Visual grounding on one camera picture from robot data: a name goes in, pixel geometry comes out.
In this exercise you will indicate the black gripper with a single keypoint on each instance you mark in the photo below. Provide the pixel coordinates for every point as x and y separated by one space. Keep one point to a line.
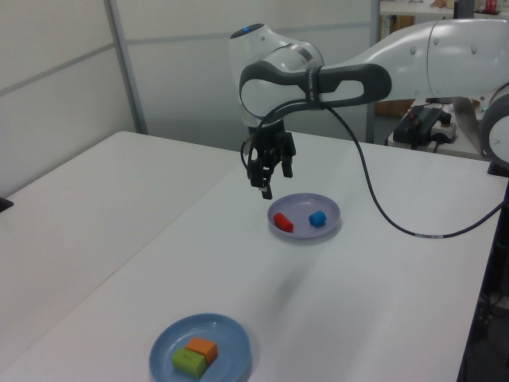
274 147

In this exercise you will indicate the red cylinder block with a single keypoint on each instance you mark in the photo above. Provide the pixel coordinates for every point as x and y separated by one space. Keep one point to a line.
283 222

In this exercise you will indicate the blue block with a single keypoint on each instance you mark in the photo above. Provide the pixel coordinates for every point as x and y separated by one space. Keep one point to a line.
317 219

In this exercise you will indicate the orange block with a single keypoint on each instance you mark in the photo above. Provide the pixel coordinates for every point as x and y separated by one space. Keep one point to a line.
200 347

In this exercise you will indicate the green block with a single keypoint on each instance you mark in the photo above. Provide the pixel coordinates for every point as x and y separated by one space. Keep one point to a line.
187 360

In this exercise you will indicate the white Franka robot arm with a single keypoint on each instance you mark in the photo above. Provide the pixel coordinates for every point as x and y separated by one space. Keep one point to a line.
457 59

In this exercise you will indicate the purple plate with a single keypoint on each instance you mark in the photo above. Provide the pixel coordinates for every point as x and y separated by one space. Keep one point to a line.
302 207

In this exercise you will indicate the brown cardboard box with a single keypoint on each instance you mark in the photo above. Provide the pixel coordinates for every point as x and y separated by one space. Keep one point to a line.
393 108

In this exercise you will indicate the black power unit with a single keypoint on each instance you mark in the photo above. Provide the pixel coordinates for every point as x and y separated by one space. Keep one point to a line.
417 123

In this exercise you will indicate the grey emergency stop box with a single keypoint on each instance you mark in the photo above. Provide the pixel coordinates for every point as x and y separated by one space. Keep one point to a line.
445 129

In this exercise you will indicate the blue plate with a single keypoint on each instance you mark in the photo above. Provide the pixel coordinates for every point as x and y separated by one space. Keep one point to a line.
230 346

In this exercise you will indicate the silver laptop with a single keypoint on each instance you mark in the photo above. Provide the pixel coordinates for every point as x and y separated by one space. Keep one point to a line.
465 119

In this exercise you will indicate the grey partition post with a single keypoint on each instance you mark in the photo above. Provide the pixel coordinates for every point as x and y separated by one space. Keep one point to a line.
370 127

